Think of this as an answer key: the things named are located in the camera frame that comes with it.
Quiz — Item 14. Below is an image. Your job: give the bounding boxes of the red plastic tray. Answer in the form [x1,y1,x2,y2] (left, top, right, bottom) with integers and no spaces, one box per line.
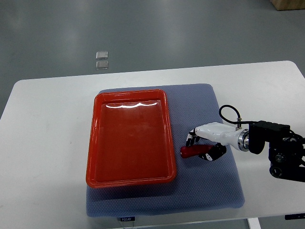
[86,89,176,188]

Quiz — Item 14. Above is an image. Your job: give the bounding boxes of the metal floor plate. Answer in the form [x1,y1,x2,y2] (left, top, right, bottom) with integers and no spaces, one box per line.
[96,60,109,70]
[96,51,108,60]

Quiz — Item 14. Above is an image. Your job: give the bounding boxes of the white table leg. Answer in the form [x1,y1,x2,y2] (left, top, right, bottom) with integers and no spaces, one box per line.
[247,218,261,229]

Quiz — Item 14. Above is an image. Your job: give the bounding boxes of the upper metal floor plate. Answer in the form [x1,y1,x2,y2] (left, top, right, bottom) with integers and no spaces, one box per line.
[96,51,108,60]

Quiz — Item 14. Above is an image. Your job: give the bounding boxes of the red pepper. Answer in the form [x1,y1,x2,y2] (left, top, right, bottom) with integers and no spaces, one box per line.
[180,145,213,158]

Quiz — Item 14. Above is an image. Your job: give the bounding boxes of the lower metal floor plate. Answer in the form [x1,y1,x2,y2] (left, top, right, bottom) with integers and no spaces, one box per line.
[96,60,109,70]

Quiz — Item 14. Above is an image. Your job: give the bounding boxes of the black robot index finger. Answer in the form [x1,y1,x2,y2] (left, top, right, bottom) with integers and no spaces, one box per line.
[185,135,200,146]

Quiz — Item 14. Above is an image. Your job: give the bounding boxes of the cardboard box corner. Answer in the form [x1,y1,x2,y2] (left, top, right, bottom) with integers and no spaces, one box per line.
[270,0,305,11]

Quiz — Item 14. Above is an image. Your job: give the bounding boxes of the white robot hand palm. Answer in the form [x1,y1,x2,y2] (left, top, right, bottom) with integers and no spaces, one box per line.
[194,122,241,146]

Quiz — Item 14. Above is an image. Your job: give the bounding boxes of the black label tag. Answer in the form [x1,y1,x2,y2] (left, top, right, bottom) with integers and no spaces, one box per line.
[120,217,135,222]

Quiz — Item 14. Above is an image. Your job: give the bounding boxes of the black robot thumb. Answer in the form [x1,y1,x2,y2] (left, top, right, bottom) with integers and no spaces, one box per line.
[199,143,227,161]

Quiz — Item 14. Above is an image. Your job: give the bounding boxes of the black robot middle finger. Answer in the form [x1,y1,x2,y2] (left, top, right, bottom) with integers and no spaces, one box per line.
[186,130,196,143]

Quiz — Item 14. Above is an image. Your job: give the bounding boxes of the blue-grey textured mat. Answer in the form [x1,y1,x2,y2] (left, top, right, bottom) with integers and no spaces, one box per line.
[86,83,244,218]

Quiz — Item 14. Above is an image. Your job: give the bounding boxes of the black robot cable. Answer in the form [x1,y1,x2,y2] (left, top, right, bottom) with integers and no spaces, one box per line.
[219,104,259,131]

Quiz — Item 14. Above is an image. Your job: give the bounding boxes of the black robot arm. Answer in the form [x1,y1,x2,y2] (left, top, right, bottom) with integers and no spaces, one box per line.
[180,121,305,182]

